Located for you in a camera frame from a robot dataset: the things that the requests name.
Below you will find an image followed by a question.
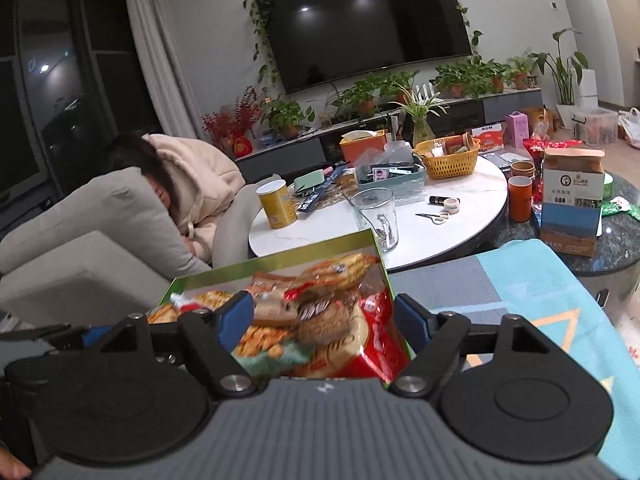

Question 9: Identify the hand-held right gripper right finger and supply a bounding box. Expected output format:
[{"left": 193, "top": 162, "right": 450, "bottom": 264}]
[{"left": 389, "top": 293, "right": 552, "bottom": 397}]

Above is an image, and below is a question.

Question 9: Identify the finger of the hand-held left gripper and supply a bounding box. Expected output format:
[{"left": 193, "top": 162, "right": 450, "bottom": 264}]
[
  {"left": 0, "top": 324, "right": 73, "bottom": 348},
  {"left": 47, "top": 326, "right": 108, "bottom": 358}
]

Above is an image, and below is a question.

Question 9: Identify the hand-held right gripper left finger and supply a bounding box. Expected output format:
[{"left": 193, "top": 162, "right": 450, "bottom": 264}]
[{"left": 91, "top": 290, "right": 257, "bottom": 395}]

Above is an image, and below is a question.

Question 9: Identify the clear orange cracker packet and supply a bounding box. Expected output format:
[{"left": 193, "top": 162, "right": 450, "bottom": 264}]
[{"left": 232, "top": 324, "right": 302, "bottom": 362}]

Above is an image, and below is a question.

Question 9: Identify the brown snack packet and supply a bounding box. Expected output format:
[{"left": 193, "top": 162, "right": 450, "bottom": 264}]
[{"left": 250, "top": 272, "right": 312, "bottom": 329}]

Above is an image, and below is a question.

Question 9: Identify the yellow chips packet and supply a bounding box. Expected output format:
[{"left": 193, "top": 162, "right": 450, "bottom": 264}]
[{"left": 147, "top": 290, "right": 237, "bottom": 326}]

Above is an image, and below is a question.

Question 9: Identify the red round-print snack packet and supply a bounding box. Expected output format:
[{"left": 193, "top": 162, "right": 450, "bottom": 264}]
[{"left": 304, "top": 291, "right": 412, "bottom": 380}]

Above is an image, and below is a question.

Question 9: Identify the green cardboard box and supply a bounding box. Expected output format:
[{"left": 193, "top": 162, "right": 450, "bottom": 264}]
[{"left": 156, "top": 227, "right": 417, "bottom": 381}]

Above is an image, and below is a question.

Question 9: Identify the yellow corn snack packet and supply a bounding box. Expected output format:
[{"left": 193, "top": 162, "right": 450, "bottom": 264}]
[{"left": 295, "top": 254, "right": 382, "bottom": 294}]

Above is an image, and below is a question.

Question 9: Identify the person's left hand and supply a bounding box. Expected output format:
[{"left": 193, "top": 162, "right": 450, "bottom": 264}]
[{"left": 0, "top": 447, "right": 32, "bottom": 479}]

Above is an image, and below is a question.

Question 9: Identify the white round table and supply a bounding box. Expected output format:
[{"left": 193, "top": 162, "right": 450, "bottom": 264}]
[{"left": 248, "top": 152, "right": 510, "bottom": 274}]

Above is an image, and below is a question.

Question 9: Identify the clear glass cup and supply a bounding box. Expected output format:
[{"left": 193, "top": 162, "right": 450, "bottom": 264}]
[{"left": 349, "top": 187, "right": 400, "bottom": 255}]

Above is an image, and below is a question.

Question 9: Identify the yellow cylindrical can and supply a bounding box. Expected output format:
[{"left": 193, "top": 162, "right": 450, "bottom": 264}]
[{"left": 256, "top": 180, "right": 300, "bottom": 231}]

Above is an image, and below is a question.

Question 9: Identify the printed teal mat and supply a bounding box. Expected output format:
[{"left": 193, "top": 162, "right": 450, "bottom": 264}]
[{"left": 387, "top": 237, "right": 640, "bottom": 480}]

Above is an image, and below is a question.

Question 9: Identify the blue long box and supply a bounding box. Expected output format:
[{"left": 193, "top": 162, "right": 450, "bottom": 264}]
[{"left": 299, "top": 166, "right": 351, "bottom": 215}]

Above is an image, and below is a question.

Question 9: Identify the green pouch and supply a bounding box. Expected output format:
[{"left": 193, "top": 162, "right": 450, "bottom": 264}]
[{"left": 294, "top": 170, "right": 327, "bottom": 197}]

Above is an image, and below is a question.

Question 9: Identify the yellow woven basket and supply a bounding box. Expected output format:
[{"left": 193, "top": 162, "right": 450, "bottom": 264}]
[{"left": 414, "top": 135, "right": 482, "bottom": 180}]

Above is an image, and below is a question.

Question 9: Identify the orange tissue box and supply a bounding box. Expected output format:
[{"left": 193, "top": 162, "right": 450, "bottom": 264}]
[{"left": 340, "top": 130, "right": 390, "bottom": 166}]

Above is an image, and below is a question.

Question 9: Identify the white red printed box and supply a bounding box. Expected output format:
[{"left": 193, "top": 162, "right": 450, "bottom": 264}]
[{"left": 472, "top": 125, "right": 508, "bottom": 154}]

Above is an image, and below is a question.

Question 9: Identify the white cardboard carton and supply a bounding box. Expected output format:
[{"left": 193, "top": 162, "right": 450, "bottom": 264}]
[{"left": 537, "top": 146, "right": 606, "bottom": 259}]

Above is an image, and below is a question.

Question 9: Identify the red berry plant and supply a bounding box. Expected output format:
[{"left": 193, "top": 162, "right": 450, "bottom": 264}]
[{"left": 201, "top": 87, "right": 267, "bottom": 159}]

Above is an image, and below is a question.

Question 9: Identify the spider plant in glass vase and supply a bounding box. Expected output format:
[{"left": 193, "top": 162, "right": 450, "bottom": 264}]
[{"left": 392, "top": 85, "right": 452, "bottom": 147}]

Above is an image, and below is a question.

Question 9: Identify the red foil bag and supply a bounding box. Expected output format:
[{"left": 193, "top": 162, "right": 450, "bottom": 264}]
[{"left": 522, "top": 137, "right": 549, "bottom": 202}]

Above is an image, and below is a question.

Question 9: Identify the potted green plant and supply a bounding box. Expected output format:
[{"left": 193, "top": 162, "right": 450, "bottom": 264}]
[
  {"left": 260, "top": 97, "right": 314, "bottom": 141},
  {"left": 327, "top": 80, "right": 382, "bottom": 121},
  {"left": 377, "top": 72, "right": 419, "bottom": 106}
]

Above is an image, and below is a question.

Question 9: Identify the pink carton box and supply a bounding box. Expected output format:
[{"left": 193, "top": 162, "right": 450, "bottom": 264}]
[{"left": 504, "top": 112, "right": 530, "bottom": 149}]

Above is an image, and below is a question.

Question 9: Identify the dark marble table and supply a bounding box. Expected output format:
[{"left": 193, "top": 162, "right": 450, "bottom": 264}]
[{"left": 470, "top": 170, "right": 640, "bottom": 311}]

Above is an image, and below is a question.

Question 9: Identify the green foil packet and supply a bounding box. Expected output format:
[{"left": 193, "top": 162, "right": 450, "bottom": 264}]
[{"left": 599, "top": 195, "right": 640, "bottom": 222}]

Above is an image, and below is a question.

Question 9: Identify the bushy potted plant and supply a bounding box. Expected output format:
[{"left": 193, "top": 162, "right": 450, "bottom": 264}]
[{"left": 432, "top": 60, "right": 509, "bottom": 100}]

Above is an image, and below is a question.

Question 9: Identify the dark window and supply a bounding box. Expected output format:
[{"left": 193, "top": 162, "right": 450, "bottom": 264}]
[{"left": 0, "top": 0, "right": 162, "bottom": 211}]

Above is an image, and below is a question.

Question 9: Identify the clear plastic storage bin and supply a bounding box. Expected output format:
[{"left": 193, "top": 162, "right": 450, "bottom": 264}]
[{"left": 571, "top": 107, "right": 620, "bottom": 149}]

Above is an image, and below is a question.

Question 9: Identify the small potted plant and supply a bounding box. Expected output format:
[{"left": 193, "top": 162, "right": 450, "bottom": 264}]
[{"left": 505, "top": 52, "right": 539, "bottom": 91}]

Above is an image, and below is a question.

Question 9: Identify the white curtain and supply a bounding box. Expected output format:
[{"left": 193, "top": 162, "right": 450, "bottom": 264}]
[{"left": 122, "top": 0, "right": 202, "bottom": 134}]

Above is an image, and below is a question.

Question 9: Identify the ivy vine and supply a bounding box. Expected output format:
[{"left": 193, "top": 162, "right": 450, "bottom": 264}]
[
  {"left": 245, "top": 0, "right": 282, "bottom": 97},
  {"left": 447, "top": 0, "right": 484, "bottom": 57}
]

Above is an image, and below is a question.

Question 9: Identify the tall leafy plant white pot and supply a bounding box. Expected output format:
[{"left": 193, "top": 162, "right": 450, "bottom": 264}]
[{"left": 530, "top": 29, "right": 589, "bottom": 132}]

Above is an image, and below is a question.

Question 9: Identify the white plastic bag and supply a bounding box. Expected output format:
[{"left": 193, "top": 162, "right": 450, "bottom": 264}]
[{"left": 617, "top": 107, "right": 640, "bottom": 150}]

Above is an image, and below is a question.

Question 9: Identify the white floor appliance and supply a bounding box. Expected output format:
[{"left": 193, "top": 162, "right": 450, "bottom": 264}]
[{"left": 582, "top": 69, "right": 599, "bottom": 109}]

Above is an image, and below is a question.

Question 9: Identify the black wall television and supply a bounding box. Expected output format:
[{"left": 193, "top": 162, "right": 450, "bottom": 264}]
[{"left": 255, "top": 0, "right": 474, "bottom": 95}]

